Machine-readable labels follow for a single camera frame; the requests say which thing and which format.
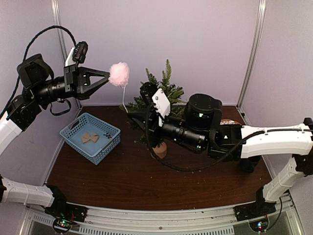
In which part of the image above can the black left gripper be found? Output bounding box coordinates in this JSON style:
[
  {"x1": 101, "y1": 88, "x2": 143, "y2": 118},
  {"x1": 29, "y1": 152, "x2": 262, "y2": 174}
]
[{"x1": 32, "y1": 63, "x2": 112, "y2": 105}]

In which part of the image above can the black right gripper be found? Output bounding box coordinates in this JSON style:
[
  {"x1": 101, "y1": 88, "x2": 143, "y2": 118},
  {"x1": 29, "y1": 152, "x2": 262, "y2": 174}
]
[{"x1": 127, "y1": 108, "x2": 206, "y2": 152}]

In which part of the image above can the pink pompom ornament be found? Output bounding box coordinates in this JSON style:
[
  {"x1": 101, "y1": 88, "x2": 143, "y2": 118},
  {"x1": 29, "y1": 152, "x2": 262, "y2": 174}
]
[{"x1": 109, "y1": 62, "x2": 130, "y2": 113}]

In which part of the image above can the small green christmas tree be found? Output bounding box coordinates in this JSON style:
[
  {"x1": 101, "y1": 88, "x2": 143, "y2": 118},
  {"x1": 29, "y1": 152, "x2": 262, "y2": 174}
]
[{"x1": 120, "y1": 59, "x2": 186, "y2": 144}]

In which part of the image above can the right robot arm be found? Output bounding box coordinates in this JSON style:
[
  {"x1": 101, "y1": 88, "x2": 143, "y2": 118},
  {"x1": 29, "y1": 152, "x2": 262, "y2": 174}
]
[{"x1": 128, "y1": 90, "x2": 313, "y2": 220}]

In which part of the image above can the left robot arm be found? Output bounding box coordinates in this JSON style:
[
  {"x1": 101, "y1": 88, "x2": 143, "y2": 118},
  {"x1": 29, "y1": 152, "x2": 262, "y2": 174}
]
[{"x1": 0, "y1": 54, "x2": 110, "y2": 217}]

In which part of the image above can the round wooden tree base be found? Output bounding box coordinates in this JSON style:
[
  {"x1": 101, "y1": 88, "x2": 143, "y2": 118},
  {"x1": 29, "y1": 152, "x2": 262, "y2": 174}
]
[{"x1": 153, "y1": 142, "x2": 167, "y2": 159}]

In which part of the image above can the dark berry sprig ornament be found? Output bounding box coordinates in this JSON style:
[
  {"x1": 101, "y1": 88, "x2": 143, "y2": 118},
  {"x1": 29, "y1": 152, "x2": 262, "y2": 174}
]
[{"x1": 103, "y1": 133, "x2": 112, "y2": 139}]

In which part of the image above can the light blue plastic basket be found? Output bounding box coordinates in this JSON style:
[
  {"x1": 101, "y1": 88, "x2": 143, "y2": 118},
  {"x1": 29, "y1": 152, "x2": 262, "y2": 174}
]
[{"x1": 60, "y1": 113, "x2": 121, "y2": 165}]

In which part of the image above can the beige fabric bow ornament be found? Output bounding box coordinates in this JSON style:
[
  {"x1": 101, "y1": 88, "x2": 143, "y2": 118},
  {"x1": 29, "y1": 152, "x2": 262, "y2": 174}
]
[{"x1": 82, "y1": 133, "x2": 99, "y2": 144}]

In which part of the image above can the floral patterned ceramic plate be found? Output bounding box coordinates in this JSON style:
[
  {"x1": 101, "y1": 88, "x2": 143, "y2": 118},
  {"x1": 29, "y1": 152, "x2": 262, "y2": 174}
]
[{"x1": 220, "y1": 119, "x2": 241, "y2": 125}]

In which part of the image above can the dark blue mug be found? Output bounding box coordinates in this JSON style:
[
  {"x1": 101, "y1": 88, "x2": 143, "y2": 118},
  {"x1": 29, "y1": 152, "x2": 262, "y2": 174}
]
[{"x1": 239, "y1": 156, "x2": 261, "y2": 173}]

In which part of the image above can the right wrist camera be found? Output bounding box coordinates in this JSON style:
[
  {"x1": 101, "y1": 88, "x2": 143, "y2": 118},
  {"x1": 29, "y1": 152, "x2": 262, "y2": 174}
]
[{"x1": 140, "y1": 82, "x2": 171, "y2": 127}]

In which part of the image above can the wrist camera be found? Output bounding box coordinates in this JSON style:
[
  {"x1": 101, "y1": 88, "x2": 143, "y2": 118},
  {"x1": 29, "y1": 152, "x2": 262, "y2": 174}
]
[
  {"x1": 140, "y1": 82, "x2": 171, "y2": 127},
  {"x1": 65, "y1": 41, "x2": 88, "y2": 67}
]

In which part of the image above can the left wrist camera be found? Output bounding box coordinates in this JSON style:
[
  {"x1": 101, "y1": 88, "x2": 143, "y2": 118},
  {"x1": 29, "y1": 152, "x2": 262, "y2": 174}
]
[{"x1": 65, "y1": 41, "x2": 88, "y2": 67}]

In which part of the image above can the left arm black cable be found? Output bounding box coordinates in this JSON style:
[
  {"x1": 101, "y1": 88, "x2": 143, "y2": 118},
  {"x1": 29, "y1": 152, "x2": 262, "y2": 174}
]
[{"x1": 0, "y1": 25, "x2": 77, "y2": 118}]

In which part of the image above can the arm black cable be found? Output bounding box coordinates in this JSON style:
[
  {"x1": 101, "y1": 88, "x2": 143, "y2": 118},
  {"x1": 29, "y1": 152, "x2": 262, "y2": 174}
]
[
  {"x1": 0, "y1": 25, "x2": 77, "y2": 118},
  {"x1": 144, "y1": 107, "x2": 267, "y2": 172}
]

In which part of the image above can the left aluminium frame post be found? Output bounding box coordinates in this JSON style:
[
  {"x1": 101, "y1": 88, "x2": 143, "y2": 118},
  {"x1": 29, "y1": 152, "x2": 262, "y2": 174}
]
[{"x1": 50, "y1": 0, "x2": 83, "y2": 110}]

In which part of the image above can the aluminium frame post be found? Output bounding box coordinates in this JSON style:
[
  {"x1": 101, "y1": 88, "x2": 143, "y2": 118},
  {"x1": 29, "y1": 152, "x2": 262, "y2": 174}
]
[
  {"x1": 50, "y1": 0, "x2": 83, "y2": 110},
  {"x1": 236, "y1": 0, "x2": 267, "y2": 110}
]

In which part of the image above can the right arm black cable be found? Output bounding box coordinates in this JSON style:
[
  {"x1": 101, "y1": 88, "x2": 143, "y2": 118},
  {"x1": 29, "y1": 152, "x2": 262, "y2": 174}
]
[{"x1": 144, "y1": 107, "x2": 267, "y2": 172}]

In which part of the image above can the aluminium front rail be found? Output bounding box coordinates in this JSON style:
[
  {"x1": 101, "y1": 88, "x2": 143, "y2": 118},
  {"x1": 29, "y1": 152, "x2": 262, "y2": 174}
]
[{"x1": 25, "y1": 193, "x2": 298, "y2": 235}]

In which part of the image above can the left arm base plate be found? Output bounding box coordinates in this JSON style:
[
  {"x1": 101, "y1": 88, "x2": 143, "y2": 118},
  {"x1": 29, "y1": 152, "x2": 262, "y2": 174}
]
[{"x1": 45, "y1": 200, "x2": 88, "y2": 222}]

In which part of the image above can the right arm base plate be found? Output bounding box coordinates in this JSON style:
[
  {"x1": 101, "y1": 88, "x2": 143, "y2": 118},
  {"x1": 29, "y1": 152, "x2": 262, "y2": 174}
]
[{"x1": 233, "y1": 202, "x2": 276, "y2": 222}]

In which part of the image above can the right aluminium frame post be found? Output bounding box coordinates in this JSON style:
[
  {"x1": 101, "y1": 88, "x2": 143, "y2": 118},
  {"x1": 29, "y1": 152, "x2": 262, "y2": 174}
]
[{"x1": 236, "y1": 0, "x2": 267, "y2": 110}]

